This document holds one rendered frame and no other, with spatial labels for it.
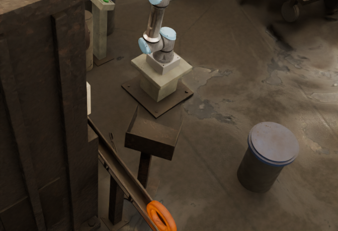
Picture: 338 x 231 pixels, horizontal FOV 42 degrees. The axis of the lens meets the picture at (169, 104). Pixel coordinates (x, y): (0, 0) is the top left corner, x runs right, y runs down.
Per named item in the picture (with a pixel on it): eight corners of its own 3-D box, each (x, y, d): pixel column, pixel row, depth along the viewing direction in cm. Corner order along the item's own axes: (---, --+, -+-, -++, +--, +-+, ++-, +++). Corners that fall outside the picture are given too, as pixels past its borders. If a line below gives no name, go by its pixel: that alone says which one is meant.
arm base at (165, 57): (164, 46, 321) (167, 35, 314) (177, 59, 315) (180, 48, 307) (148, 53, 314) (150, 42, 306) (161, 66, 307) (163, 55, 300)
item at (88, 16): (83, 74, 344) (81, 22, 304) (74, 64, 349) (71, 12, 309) (95, 68, 350) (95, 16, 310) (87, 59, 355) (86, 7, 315)
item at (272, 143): (256, 206, 290) (277, 172, 257) (223, 171, 303) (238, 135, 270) (287, 180, 305) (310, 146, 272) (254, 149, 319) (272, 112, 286)
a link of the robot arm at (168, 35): (177, 48, 307) (180, 33, 297) (161, 54, 300) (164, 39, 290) (167, 37, 313) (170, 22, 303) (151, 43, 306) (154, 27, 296)
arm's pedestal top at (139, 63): (162, 46, 337) (163, 42, 334) (191, 70, 325) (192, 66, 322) (130, 64, 321) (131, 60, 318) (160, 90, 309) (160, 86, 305)
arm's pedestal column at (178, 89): (159, 64, 361) (162, 41, 341) (193, 94, 345) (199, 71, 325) (120, 86, 341) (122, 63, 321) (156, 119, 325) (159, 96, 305)
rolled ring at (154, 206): (152, 216, 217) (147, 220, 216) (150, 192, 205) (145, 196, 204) (177, 240, 207) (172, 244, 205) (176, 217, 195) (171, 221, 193)
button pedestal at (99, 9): (99, 68, 350) (99, 6, 303) (82, 50, 360) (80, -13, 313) (115, 60, 358) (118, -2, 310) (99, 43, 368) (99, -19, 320)
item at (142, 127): (159, 210, 279) (174, 146, 224) (119, 198, 281) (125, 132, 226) (167, 182, 292) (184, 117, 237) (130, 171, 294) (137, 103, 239)
